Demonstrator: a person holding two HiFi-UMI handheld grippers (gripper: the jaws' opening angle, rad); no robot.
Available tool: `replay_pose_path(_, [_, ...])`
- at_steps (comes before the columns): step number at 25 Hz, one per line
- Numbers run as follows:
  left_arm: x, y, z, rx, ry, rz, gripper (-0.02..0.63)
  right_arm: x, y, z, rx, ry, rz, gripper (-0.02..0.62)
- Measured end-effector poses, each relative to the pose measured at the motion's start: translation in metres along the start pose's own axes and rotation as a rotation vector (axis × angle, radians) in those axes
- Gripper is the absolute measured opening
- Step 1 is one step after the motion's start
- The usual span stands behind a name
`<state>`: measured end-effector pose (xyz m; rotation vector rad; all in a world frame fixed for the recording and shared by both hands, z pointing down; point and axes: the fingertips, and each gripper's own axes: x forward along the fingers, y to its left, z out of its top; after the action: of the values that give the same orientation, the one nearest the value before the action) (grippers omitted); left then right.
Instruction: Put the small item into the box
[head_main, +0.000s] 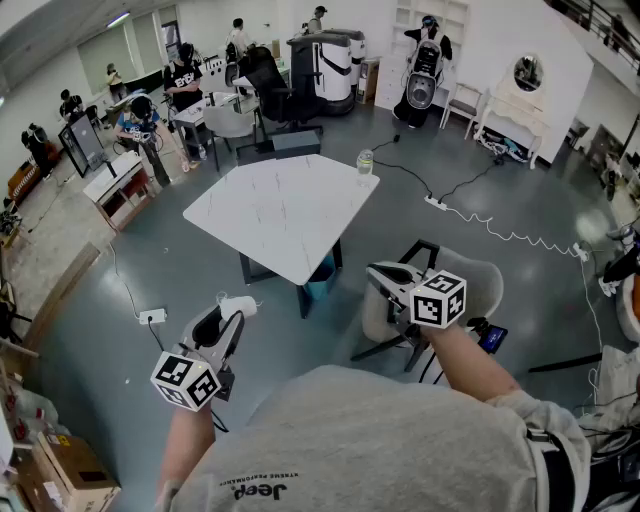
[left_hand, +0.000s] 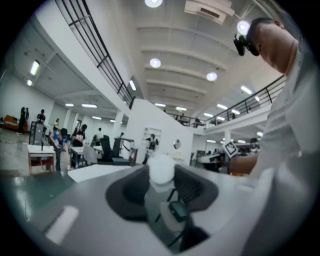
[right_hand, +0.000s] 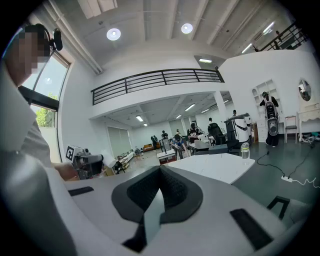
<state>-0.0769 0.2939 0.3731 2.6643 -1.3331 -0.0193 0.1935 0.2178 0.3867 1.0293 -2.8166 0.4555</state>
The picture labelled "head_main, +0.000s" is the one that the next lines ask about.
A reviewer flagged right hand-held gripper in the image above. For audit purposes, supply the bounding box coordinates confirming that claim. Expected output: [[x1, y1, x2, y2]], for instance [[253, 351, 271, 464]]
[[366, 260, 467, 352]]

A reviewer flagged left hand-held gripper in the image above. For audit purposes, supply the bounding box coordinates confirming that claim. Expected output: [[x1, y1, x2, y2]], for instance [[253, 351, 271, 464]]
[[149, 302, 247, 413]]

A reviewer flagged person's left forearm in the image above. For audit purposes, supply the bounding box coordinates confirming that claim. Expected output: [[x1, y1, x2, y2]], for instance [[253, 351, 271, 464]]
[[156, 401, 217, 497]]

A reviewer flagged person's right forearm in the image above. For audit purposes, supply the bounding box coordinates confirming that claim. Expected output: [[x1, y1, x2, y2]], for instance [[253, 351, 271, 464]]
[[423, 323, 522, 402]]

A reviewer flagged brown cardboard box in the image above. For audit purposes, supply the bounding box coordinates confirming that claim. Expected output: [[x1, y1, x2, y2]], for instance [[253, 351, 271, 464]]
[[32, 432, 122, 512]]

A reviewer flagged tall cardboard box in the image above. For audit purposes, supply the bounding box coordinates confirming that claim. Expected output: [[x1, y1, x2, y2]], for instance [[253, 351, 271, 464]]
[[357, 57, 382, 105]]

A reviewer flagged teal waste bin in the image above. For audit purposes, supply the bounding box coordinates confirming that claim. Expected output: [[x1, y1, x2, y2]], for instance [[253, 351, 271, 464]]
[[303, 254, 337, 302]]

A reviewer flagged small black screen device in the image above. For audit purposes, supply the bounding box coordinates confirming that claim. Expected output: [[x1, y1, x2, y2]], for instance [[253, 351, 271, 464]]
[[467, 317, 509, 355]]

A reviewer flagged white marble table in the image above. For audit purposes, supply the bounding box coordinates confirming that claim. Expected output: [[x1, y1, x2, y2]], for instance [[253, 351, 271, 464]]
[[182, 153, 381, 320]]

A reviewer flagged person's grey shirt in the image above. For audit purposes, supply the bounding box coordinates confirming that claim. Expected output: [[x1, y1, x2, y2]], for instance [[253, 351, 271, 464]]
[[154, 364, 594, 512]]

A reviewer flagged wooden board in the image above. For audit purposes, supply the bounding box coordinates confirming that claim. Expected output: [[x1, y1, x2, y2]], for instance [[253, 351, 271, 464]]
[[22, 242, 101, 351]]

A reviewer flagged white and wood side cabinet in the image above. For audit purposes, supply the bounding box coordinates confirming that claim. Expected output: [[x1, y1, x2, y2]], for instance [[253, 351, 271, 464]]
[[82, 149, 157, 234]]

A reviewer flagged blue and white bag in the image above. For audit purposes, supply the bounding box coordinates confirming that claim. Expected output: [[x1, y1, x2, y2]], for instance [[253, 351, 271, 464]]
[[477, 130, 530, 165]]

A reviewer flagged black metal bar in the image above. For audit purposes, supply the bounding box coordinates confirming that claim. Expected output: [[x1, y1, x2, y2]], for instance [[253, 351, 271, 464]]
[[528, 352, 604, 375]]

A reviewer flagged white wooden chair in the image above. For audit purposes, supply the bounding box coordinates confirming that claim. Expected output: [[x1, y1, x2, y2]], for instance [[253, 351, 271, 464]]
[[439, 82, 489, 141]]

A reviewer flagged white shell chair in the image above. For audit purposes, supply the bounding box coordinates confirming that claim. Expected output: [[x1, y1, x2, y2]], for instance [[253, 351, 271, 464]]
[[202, 104, 256, 171]]

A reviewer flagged white shelf unit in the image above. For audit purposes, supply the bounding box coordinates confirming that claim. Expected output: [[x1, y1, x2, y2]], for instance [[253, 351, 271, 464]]
[[374, 0, 471, 111]]

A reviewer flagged white desk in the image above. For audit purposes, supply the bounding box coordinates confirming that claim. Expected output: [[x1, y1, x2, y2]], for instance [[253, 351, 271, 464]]
[[172, 92, 241, 161]]

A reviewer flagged white and black backpack device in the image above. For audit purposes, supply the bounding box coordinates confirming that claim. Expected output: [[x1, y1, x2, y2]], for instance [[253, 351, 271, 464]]
[[405, 38, 444, 111]]

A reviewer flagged white vanity dresser with mirror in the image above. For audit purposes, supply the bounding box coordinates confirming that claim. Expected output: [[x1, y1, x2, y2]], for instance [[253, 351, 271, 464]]
[[472, 52, 550, 170]]

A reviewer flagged white and black robot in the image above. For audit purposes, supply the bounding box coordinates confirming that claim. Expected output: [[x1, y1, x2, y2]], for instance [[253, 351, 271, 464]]
[[287, 32, 354, 117], [324, 28, 367, 99]]

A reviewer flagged black framed screen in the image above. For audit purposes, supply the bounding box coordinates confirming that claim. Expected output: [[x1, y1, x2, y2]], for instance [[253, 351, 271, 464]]
[[58, 113, 109, 179]]

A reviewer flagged black office chair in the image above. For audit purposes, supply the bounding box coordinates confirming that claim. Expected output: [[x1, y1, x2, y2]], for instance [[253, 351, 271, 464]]
[[238, 45, 324, 149]]

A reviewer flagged orange sofa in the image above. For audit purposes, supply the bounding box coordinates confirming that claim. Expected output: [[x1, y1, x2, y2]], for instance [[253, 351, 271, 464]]
[[7, 162, 41, 201]]

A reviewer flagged white cloth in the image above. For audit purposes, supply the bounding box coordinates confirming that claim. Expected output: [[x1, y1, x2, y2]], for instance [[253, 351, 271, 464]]
[[592, 344, 640, 436]]

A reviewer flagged black metal railing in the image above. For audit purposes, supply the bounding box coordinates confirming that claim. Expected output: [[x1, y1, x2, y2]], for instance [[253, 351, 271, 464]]
[[549, 0, 640, 76]]

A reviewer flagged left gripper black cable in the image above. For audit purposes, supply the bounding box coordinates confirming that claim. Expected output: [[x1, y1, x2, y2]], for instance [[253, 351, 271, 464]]
[[147, 319, 230, 434]]

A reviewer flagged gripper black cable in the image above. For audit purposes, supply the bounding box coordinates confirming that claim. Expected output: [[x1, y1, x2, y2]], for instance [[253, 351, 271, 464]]
[[418, 349, 446, 385], [147, 319, 230, 434]]

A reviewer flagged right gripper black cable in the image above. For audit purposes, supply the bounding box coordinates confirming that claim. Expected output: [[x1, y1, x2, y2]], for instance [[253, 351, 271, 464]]
[[418, 349, 446, 385]]

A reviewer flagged thin white floor cable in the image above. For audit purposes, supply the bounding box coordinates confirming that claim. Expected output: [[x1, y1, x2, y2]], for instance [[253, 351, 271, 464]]
[[579, 259, 607, 401], [108, 242, 142, 320]]

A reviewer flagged black floor cable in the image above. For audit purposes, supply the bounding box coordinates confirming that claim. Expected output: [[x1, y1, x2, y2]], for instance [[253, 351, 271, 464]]
[[438, 157, 504, 204], [372, 133, 435, 200]]

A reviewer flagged white coiled cable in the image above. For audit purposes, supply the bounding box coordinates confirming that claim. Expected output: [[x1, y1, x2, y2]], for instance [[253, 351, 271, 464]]
[[444, 205, 581, 259]]

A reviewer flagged black shoulder strap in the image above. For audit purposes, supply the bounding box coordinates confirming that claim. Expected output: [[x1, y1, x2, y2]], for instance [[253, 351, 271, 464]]
[[524, 427, 592, 512]]

